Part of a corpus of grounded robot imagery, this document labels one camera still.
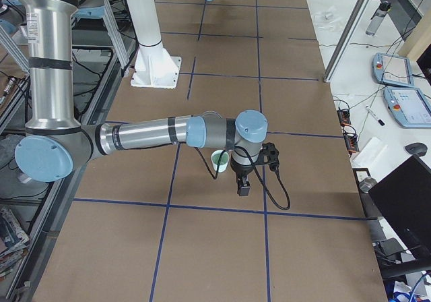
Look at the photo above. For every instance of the stack of magazines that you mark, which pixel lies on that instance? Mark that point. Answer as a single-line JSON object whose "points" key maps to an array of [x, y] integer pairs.
{"points": [[14, 241]]}

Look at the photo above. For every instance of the green paper cup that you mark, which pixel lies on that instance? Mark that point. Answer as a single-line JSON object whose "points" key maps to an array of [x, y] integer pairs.
{"points": [[220, 160]]}

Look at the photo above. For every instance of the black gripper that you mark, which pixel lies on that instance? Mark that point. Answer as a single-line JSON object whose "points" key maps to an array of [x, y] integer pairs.
{"points": [[243, 171]]}

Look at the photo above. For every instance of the aluminium frame post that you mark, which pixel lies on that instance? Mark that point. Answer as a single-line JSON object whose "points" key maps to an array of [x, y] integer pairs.
{"points": [[346, 36]]}

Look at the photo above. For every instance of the blue teach pendant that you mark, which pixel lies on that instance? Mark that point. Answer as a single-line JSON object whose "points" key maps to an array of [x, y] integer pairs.
{"points": [[392, 70], [409, 107]]}

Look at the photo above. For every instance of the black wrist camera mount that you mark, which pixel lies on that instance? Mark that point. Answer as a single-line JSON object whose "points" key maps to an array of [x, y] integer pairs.
{"points": [[269, 155]]}

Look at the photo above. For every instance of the clear water bottle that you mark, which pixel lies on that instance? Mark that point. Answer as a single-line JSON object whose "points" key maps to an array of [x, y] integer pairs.
{"points": [[378, 17]]}

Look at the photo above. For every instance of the black monitor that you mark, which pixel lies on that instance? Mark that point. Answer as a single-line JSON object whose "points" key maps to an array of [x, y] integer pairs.
{"points": [[403, 199]]}

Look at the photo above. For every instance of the lower blue teach pendant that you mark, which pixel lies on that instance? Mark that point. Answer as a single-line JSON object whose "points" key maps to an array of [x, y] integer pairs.
{"points": [[409, 107]]}

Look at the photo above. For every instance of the upper blue teach pendant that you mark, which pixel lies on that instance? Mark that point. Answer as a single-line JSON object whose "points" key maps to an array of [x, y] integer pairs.
{"points": [[392, 70]]}

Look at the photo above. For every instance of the black computer mouse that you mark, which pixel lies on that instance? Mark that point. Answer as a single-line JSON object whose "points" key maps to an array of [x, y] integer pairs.
{"points": [[416, 148]]}

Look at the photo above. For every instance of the black marker pen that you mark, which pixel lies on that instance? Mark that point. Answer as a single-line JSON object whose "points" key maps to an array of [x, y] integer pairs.
{"points": [[373, 114]]}

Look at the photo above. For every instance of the orange black power strip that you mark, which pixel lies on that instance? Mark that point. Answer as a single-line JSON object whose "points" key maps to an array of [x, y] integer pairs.
{"points": [[350, 134]]}

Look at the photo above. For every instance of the white pedestal column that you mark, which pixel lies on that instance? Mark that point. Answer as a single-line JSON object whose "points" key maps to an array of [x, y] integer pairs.
{"points": [[154, 66]]}

